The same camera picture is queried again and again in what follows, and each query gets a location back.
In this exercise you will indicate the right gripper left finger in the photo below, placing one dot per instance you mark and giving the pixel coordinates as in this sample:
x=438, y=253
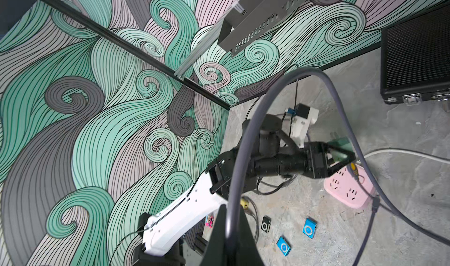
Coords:
x=219, y=248

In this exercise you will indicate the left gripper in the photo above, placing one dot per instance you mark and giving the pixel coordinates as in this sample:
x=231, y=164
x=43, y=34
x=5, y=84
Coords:
x=320, y=162

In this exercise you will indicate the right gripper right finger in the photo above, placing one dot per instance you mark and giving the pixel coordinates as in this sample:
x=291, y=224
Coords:
x=246, y=250

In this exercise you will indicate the black mp3 player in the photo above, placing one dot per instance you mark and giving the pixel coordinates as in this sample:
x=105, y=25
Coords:
x=266, y=224

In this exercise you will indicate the green charger adapter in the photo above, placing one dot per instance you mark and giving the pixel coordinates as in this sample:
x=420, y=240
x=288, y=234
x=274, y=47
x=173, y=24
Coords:
x=342, y=143

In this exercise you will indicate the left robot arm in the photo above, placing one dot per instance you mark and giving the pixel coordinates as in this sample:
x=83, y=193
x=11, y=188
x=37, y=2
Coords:
x=263, y=151

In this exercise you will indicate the pink power strip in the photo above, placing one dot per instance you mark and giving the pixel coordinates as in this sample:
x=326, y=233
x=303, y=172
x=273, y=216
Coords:
x=344, y=186

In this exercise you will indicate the pink toy car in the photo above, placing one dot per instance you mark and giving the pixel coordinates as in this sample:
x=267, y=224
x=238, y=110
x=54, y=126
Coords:
x=209, y=221

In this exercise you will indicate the blue mp3 player near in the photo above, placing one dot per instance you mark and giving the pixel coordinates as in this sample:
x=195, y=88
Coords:
x=284, y=246

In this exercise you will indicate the blue mp3 player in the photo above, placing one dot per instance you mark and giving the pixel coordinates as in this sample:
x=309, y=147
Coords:
x=309, y=227
x=284, y=246

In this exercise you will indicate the yellow charger adapter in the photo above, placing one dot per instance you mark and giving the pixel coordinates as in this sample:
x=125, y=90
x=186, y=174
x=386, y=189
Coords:
x=244, y=203

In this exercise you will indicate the blue mp3 player far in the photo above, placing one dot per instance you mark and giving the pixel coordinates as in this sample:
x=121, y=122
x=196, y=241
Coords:
x=309, y=227

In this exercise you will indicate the black hard case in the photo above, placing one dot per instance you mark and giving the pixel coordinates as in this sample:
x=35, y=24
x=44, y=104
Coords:
x=415, y=58

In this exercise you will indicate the black wall shelf tray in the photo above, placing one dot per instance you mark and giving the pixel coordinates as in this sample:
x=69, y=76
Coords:
x=248, y=20

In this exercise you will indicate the aluminium rail back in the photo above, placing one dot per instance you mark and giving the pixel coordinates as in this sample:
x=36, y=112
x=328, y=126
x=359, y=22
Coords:
x=212, y=15

